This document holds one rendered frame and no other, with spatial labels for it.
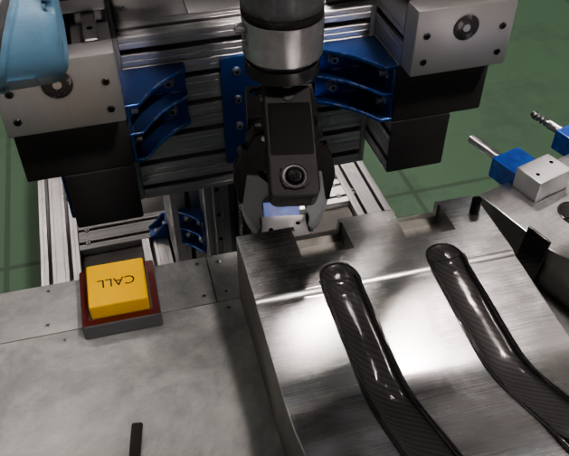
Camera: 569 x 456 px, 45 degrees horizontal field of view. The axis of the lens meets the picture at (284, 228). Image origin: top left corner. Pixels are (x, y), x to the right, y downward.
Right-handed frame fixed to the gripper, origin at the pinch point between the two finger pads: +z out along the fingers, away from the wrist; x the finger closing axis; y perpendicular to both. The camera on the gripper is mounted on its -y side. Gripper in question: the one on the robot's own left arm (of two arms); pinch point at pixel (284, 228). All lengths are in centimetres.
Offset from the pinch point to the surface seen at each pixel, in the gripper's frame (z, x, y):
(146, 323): 3.7, 15.0, -9.3
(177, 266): 4.6, 12.1, -0.4
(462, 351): -3.7, -13.7, -20.9
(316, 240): -2.5, -2.9, -4.8
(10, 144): 85, 80, 140
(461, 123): 85, -73, 139
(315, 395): -3.7, -0.6, -24.3
